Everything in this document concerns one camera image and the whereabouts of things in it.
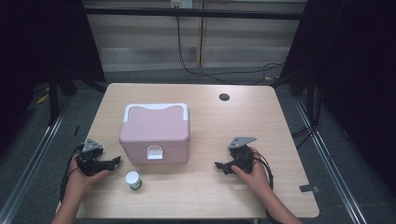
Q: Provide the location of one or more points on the metal floor rail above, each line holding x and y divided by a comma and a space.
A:
330, 161
34, 161

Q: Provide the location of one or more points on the grey tape strip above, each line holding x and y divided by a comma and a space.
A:
308, 188

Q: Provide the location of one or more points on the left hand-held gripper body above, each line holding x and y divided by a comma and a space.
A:
90, 165

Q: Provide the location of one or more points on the small white-capped jar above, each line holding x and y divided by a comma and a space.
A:
133, 179

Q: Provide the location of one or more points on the black curtain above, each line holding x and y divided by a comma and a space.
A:
37, 56
358, 77

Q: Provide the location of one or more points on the person's left hand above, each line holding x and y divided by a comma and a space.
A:
77, 185

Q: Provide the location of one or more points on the black table grommet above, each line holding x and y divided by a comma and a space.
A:
224, 96

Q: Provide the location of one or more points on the white wall socket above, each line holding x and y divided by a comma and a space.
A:
182, 3

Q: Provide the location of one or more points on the black metal stand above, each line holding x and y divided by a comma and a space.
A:
53, 99

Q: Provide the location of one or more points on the yellow floor tape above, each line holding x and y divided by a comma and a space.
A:
42, 99

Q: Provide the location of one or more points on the pink storage box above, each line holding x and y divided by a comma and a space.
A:
154, 133

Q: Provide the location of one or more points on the black horizontal bar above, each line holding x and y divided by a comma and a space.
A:
186, 13

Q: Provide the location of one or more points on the person's right hand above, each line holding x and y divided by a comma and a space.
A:
258, 182

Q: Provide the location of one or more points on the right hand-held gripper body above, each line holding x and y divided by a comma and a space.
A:
243, 157

